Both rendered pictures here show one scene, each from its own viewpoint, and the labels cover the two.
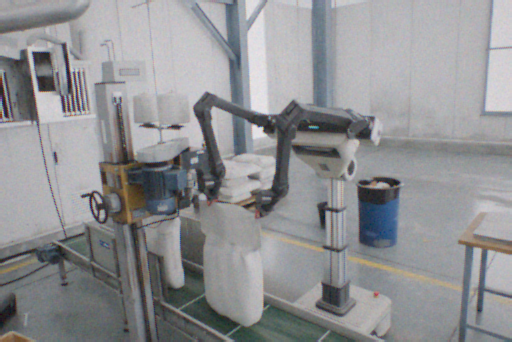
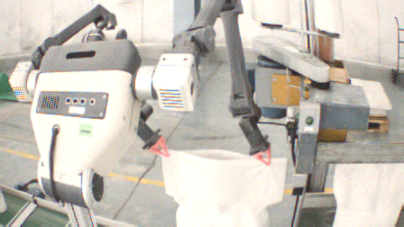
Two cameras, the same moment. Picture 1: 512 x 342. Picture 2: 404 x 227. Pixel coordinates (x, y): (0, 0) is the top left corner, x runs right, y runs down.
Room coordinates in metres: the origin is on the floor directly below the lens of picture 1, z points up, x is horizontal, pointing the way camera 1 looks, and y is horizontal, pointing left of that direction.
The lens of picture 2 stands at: (3.36, -0.63, 1.82)
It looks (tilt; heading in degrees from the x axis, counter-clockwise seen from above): 22 degrees down; 152
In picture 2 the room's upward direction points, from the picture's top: 1 degrees counter-clockwise
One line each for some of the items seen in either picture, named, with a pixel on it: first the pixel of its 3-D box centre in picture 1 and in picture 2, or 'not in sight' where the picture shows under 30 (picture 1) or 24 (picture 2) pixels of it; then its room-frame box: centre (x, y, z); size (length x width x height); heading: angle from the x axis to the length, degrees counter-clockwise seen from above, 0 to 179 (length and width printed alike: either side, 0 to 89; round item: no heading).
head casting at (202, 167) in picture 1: (182, 168); (334, 122); (2.35, 0.46, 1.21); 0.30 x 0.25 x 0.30; 48
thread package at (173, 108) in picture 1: (173, 108); (270, 4); (2.00, 0.41, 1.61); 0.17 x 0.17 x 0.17
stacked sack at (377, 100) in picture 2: not in sight; (370, 99); (0.66, 2.99, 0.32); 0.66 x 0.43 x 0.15; 46
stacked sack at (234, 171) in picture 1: (236, 170); not in sight; (5.13, 0.26, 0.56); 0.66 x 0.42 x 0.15; 138
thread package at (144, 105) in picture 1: (145, 108); (328, 12); (2.18, 0.60, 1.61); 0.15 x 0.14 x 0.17; 48
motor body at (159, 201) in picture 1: (159, 189); (274, 86); (1.89, 0.50, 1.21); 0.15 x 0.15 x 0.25
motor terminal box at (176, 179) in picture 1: (176, 181); (252, 78); (1.86, 0.40, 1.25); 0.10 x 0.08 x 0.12; 163
